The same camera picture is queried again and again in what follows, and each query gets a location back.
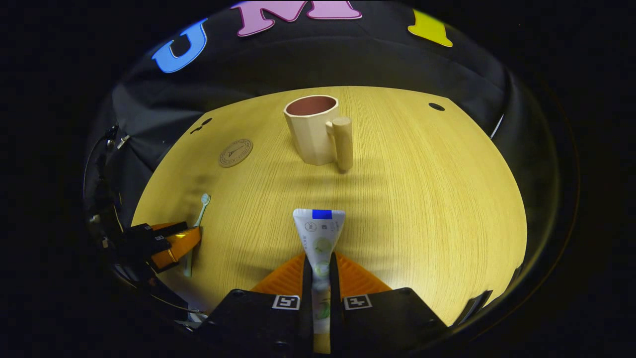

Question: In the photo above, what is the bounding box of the white toothpaste tube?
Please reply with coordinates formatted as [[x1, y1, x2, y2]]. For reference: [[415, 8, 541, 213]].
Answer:
[[292, 208, 346, 335]]

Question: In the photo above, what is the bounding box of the pale green toothbrush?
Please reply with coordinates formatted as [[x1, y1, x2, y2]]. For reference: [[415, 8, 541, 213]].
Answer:
[[183, 193, 212, 277]]

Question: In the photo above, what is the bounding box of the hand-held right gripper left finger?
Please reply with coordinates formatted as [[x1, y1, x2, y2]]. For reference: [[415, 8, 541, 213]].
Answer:
[[199, 251, 314, 356]]

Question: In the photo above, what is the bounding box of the wooden desktop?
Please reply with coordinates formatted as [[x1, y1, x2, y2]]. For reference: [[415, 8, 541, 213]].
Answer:
[[130, 86, 528, 355]]

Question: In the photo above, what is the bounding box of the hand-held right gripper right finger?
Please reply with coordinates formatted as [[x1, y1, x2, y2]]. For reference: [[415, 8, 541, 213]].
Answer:
[[329, 251, 450, 356]]

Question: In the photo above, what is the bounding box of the round brown coaster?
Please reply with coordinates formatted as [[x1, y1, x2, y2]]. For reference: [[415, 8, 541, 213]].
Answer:
[[219, 139, 254, 168]]

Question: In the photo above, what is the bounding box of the beige cup with handle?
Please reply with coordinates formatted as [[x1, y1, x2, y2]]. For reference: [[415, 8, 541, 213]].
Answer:
[[283, 94, 354, 174]]

